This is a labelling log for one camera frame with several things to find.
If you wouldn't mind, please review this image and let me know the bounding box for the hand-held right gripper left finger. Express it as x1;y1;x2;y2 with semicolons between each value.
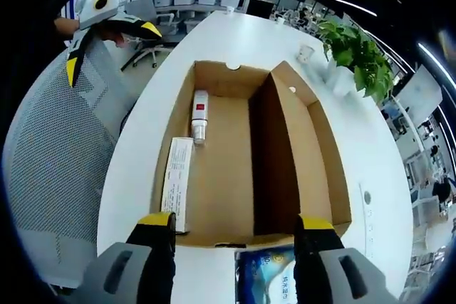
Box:
83;212;178;304

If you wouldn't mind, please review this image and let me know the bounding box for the person's left hand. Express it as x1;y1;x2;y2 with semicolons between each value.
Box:
53;17;80;38

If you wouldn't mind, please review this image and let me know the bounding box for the green potted plant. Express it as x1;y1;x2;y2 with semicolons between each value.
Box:
316;19;395;104

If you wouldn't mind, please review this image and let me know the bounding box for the dark blue wet wipes pack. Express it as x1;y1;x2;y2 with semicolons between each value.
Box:
234;246;297;304

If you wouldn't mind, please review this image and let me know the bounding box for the white swivel office chair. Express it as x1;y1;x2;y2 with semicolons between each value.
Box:
120;38;170;70

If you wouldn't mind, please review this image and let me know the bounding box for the white printed carton box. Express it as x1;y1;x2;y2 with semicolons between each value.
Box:
160;136;195;234

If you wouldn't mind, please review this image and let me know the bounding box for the white bottle with red label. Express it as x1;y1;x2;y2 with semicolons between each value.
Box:
190;90;209;145

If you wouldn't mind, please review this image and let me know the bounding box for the grey mesh office chair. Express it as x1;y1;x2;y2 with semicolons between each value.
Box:
3;38;150;289

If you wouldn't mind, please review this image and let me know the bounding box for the white paper cup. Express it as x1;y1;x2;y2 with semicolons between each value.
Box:
298;44;314;63

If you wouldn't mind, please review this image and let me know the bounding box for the brown cardboard shoe box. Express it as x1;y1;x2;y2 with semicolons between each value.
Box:
149;60;353;250

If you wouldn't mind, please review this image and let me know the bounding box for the white table power strip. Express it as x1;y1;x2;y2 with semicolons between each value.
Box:
358;182;375;258

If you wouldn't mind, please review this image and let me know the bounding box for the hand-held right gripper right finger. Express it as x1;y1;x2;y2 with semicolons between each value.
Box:
293;214;400;304

